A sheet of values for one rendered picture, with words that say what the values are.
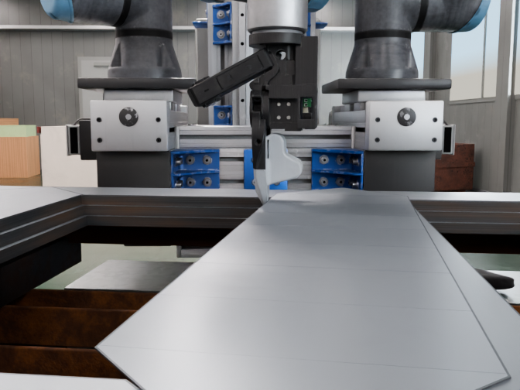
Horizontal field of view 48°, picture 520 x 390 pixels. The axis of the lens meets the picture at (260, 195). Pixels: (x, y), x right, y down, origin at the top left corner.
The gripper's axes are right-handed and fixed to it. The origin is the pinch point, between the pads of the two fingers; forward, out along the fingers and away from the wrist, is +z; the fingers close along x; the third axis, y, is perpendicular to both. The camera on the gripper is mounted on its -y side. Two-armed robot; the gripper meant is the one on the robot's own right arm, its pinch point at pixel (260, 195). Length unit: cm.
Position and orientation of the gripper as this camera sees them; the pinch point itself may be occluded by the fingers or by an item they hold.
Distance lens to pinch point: 75.7
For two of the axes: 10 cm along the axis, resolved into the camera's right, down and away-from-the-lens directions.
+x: 1.2, -1.3, 9.8
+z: 0.0, 9.9, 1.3
